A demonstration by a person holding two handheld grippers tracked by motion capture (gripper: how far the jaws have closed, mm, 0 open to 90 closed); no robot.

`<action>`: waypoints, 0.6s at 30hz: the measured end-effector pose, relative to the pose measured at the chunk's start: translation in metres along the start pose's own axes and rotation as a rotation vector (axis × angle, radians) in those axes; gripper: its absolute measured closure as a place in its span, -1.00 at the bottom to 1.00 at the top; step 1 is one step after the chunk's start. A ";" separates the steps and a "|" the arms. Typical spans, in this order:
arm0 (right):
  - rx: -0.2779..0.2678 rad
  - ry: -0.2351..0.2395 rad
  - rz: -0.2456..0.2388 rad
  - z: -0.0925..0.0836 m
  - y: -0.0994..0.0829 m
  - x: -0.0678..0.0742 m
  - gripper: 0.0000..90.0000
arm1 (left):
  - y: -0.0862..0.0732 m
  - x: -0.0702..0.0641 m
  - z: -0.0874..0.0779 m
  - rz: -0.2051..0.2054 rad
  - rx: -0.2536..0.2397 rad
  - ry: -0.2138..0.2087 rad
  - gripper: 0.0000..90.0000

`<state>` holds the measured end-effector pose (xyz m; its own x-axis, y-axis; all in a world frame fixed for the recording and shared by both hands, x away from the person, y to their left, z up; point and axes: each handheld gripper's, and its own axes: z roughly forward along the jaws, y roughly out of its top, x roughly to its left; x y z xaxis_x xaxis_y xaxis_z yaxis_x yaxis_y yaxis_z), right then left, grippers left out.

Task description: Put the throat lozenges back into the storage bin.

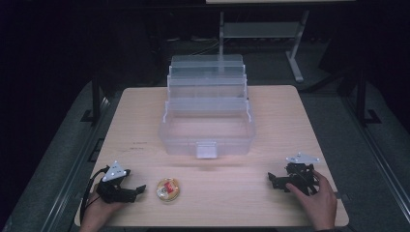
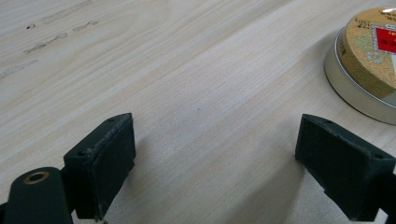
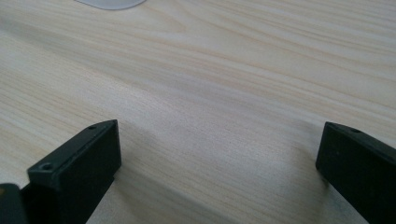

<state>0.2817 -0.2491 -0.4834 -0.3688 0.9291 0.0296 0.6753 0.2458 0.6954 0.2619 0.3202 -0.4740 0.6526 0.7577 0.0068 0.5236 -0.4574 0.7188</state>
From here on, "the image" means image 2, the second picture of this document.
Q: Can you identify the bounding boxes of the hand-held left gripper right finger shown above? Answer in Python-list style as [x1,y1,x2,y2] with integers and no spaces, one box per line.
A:
[294,113,396,222]

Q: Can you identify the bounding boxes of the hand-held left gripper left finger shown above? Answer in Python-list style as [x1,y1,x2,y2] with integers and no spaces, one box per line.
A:
[63,112,137,222]

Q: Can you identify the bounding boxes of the round gold tin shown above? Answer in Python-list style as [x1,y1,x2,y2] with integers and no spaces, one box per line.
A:
[323,7,396,126]

